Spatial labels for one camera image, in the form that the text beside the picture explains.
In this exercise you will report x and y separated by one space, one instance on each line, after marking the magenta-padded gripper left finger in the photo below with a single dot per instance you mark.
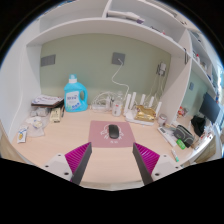
58 163

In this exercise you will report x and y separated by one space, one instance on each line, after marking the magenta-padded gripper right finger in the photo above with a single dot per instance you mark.
163 164

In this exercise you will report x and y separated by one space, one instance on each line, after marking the black computer mouse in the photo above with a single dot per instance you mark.
113 131

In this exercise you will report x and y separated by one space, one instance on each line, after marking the pink printed mouse pad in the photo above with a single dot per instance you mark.
98 136

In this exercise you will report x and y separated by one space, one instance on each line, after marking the small green case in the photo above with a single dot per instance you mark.
181 144

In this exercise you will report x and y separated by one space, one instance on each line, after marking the white remote control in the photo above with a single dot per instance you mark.
166 136

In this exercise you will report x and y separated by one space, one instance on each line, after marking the grey pencil case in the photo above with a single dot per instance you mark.
184 135

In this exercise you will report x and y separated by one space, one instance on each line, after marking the small silver can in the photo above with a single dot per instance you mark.
162 120

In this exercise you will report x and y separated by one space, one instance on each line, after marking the clear plastic bags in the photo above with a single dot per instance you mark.
36 125

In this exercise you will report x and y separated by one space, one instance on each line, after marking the small white snack packet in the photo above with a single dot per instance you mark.
22 134

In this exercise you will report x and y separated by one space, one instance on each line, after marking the yellow small box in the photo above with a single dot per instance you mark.
55 115

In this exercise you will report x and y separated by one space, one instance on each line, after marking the black cloth bag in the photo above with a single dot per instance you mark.
199 125

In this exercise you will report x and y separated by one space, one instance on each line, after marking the gold foil bag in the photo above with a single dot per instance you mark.
145 113

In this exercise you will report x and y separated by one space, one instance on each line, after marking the white router with antennas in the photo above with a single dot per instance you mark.
130 118

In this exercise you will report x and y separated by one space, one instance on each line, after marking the stack of books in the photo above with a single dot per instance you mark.
47 100

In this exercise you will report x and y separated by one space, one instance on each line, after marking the blue detergent bottle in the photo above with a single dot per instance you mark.
72 98

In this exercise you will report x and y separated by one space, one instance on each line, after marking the black monitor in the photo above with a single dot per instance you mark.
209 107

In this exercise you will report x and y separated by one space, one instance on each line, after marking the white shelf unit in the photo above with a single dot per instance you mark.
100 26

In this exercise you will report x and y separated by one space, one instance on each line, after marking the white wall charger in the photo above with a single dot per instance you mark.
162 68

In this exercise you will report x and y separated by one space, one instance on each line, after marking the grey wall switch plate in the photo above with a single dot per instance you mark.
48 60

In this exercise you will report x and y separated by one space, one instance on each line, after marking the grey wall socket plate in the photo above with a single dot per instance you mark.
118 58

